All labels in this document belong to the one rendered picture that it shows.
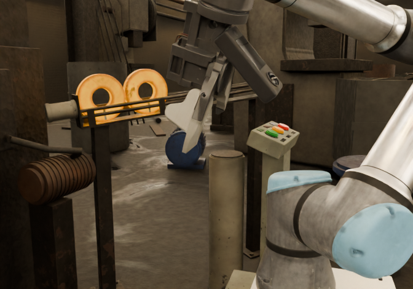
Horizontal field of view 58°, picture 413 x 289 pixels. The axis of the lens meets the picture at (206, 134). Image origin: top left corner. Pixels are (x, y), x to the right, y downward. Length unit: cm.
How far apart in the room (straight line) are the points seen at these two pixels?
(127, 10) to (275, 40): 598
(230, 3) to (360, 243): 37
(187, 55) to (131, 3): 841
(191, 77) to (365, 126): 199
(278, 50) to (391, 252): 276
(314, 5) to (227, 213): 76
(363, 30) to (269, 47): 255
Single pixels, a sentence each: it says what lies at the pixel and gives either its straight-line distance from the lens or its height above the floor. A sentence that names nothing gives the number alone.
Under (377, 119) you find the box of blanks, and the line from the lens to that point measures 247.
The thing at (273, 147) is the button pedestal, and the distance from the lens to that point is 111.
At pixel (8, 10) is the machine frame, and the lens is 146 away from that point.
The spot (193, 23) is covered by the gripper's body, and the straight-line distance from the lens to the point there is 53.
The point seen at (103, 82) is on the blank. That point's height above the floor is 76.
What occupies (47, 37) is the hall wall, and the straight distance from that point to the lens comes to 967.
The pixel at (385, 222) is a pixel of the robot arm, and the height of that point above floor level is 59.
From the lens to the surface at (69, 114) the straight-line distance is 123.
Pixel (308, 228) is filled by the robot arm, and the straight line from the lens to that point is 63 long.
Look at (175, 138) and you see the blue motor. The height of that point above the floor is 28.
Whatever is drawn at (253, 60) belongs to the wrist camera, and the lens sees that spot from 52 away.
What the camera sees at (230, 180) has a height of 44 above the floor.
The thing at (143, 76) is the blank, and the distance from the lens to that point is 130.
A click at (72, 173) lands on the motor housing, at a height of 49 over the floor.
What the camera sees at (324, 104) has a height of 53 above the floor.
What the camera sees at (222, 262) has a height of 15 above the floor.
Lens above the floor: 79
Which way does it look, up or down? 10 degrees down
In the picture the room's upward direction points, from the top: straight up
